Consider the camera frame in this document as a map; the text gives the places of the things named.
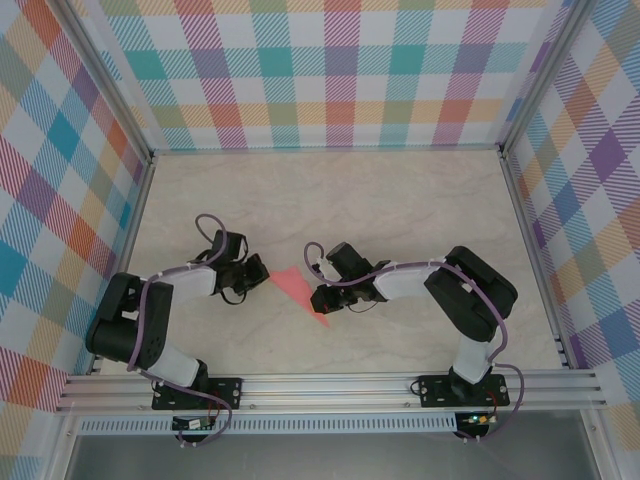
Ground pink paper sheet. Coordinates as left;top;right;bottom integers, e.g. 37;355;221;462
269;268;332;330

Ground black circuit board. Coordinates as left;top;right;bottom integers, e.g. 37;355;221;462
172;416;217;431

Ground grey metal shelf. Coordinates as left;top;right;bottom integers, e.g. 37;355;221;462
64;432;601;480

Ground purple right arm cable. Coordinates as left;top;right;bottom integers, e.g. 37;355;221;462
303;242;526;444

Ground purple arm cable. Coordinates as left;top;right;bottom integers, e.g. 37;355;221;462
127;213;235;448
303;242;526;444

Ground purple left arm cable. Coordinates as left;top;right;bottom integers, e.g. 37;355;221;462
127;213;235;448

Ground aluminium table edge rail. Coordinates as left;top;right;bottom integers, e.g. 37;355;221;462
499;149;572;371
88;154;157;376
151;142;504;157

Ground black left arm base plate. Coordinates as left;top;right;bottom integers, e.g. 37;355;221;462
151;377;244;411

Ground aluminium mounting rail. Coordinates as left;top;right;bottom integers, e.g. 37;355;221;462
54;368;609;414

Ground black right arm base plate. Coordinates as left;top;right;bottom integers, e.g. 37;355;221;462
418;373;511;409

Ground slotted grey cable duct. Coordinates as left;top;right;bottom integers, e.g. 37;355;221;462
78;412;459;435

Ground aluminium frame post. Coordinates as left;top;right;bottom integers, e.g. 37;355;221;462
62;0;155;162
498;0;589;154

